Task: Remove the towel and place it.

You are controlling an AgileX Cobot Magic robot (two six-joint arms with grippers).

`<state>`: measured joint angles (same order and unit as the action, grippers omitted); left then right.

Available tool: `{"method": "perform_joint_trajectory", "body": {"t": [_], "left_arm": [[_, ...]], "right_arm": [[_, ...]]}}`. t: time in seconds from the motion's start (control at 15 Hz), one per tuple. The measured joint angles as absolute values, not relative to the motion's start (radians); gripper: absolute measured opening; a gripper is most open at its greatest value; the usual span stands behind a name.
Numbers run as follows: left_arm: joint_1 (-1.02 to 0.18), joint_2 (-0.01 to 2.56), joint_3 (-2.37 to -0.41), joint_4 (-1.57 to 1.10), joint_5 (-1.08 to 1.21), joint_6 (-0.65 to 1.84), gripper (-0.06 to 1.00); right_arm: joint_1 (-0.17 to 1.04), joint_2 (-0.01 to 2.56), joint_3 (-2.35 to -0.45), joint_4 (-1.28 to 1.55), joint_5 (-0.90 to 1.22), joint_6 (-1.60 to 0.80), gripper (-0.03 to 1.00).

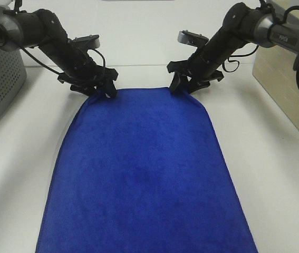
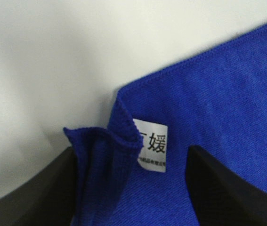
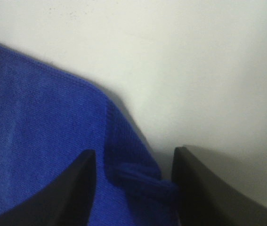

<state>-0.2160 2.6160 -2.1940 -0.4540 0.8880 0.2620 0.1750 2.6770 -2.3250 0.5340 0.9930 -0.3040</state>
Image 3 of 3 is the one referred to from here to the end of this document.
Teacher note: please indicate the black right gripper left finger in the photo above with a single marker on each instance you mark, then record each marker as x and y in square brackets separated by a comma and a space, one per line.
[66, 201]

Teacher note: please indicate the blue towel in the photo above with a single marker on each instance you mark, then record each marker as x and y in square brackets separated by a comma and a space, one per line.
[48, 118]

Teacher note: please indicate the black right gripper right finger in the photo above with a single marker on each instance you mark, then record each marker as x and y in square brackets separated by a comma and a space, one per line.
[207, 200]

